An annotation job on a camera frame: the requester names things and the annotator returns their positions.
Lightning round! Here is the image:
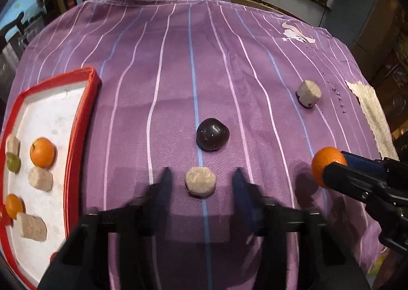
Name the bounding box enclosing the green grape ball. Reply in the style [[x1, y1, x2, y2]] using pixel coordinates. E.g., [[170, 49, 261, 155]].
[[6, 152, 21, 173]]

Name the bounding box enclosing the purple striped tablecloth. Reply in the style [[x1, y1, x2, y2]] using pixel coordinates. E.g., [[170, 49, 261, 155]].
[[2, 0, 383, 289]]

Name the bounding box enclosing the dark purple plum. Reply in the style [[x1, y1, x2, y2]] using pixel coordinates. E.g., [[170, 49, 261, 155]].
[[196, 118, 230, 152]]

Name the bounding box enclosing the small orange mandarin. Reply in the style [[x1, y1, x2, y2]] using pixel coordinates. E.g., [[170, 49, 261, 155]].
[[30, 137, 55, 168]]

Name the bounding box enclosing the beige foam piece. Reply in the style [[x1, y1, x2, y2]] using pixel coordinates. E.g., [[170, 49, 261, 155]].
[[6, 135, 20, 156], [295, 80, 322, 108]]

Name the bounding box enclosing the large beige foam block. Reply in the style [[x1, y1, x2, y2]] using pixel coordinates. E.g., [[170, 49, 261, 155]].
[[16, 213, 47, 242]]

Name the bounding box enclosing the large orange back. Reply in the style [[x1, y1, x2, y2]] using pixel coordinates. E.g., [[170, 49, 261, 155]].
[[5, 194, 24, 220]]

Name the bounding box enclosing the tall beige foam cylinder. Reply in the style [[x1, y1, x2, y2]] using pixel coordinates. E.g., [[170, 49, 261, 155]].
[[28, 166, 53, 192]]

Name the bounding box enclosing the red tomato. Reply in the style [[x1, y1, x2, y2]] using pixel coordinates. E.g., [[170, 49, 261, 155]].
[[50, 251, 59, 263], [0, 204, 13, 226]]

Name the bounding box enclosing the large orange front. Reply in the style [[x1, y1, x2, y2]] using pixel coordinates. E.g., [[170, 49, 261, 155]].
[[311, 146, 347, 188]]

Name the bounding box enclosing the large orange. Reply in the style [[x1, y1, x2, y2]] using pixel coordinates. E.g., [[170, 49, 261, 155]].
[[5, 194, 24, 220], [311, 146, 347, 188]]

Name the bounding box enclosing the white lace doily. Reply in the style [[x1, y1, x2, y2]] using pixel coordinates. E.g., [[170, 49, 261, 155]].
[[347, 81, 399, 161]]

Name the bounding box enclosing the small beige foam cylinder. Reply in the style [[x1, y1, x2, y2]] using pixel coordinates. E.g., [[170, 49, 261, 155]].
[[185, 166, 216, 198]]

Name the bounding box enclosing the wooden chair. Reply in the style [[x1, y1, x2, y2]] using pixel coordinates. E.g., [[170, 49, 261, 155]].
[[0, 12, 24, 40]]

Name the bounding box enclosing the red rimmed white tray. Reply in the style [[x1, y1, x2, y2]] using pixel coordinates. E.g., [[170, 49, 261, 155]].
[[1, 67, 101, 289]]

